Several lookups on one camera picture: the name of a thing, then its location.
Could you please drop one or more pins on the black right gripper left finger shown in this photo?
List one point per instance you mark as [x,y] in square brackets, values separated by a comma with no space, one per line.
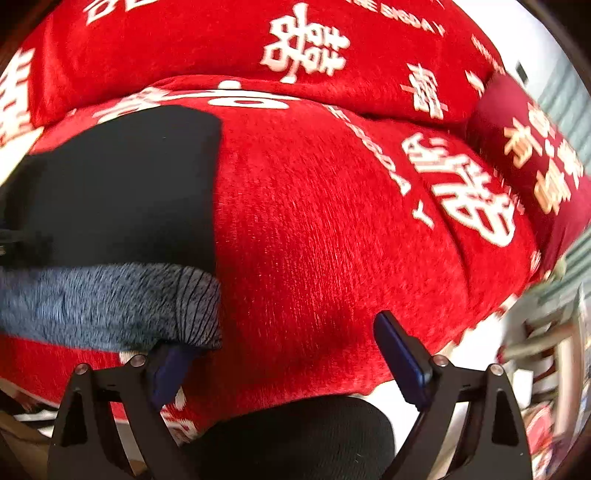
[85,442]

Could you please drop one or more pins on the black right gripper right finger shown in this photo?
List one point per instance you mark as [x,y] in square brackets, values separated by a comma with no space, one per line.
[493,442]

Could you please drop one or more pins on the black pants with grey lining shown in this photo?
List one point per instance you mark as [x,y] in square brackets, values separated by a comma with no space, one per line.
[107,240]

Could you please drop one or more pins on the operator's black clothed leg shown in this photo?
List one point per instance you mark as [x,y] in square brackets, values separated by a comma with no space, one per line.
[328,437]

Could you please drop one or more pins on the red sofa cover with characters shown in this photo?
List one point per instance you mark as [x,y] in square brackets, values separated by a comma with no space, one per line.
[344,183]

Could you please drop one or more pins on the dark red embroidered cushion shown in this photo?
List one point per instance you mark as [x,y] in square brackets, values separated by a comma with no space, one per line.
[536,162]

